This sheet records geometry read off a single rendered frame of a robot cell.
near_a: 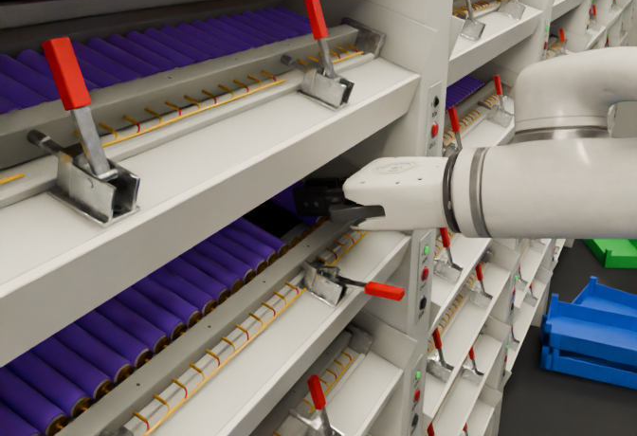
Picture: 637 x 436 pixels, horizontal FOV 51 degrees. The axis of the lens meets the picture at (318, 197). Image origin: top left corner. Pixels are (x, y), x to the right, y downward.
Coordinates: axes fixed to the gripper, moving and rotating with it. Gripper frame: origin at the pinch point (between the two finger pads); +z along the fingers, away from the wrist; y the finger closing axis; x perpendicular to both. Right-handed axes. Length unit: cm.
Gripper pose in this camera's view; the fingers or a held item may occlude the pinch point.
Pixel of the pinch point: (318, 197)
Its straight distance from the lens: 69.8
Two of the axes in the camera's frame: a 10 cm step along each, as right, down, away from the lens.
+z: -8.6, 0.2, 5.0
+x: 1.8, 9.4, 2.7
